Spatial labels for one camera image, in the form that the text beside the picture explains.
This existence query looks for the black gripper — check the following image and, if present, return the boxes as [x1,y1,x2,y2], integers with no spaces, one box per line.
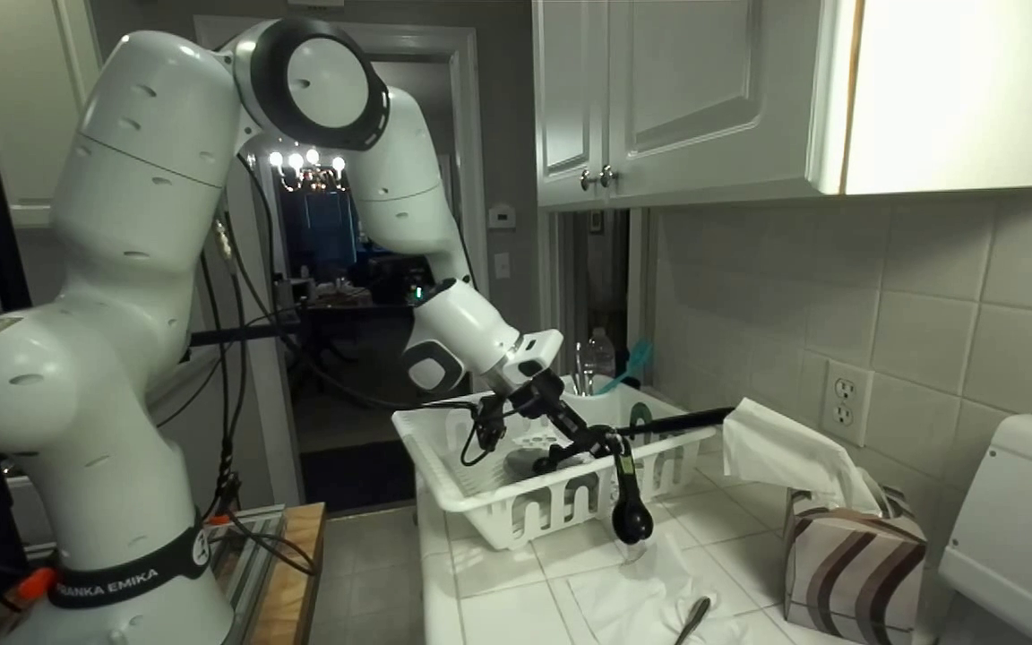
[500,364,595,476]

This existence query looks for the black measuring spoon set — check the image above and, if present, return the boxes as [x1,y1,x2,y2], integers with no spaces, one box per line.
[534,427,662,549]

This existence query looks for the orange robot base button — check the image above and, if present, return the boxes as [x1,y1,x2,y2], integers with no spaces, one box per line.
[12,563,62,612]

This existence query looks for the clear glass jar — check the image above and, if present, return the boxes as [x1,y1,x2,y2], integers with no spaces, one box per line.
[570,332,619,391]

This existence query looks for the white plastic dish rack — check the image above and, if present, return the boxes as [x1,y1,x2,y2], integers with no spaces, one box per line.
[386,375,724,556]

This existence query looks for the metal spoon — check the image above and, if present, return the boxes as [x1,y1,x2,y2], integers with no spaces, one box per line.
[670,593,718,645]

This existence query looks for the white crumpled dish towel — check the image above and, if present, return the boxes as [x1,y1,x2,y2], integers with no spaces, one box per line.
[718,392,884,520]

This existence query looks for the wooden cutting board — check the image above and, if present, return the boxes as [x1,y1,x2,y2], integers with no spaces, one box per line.
[242,498,334,645]

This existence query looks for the brown striped pot holder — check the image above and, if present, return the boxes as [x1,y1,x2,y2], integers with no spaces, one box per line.
[777,489,933,645]

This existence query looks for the lit chandelier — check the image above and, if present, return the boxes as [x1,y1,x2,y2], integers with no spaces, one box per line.
[263,139,353,197]

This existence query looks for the white upper cabinet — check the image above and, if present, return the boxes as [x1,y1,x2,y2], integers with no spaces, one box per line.
[528,0,1032,213]

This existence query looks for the white gas stove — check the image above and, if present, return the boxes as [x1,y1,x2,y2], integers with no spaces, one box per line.
[934,408,1032,645]

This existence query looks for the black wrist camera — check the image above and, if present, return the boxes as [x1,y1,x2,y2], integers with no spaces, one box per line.
[468,392,512,457]

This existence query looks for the white wall outlet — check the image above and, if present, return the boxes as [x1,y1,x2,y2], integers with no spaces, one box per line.
[816,359,875,447]

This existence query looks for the metal frame on table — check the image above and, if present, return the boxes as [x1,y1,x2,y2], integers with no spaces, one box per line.
[207,505,293,645]

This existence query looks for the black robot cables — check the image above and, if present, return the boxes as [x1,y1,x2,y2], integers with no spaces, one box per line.
[186,152,424,576]

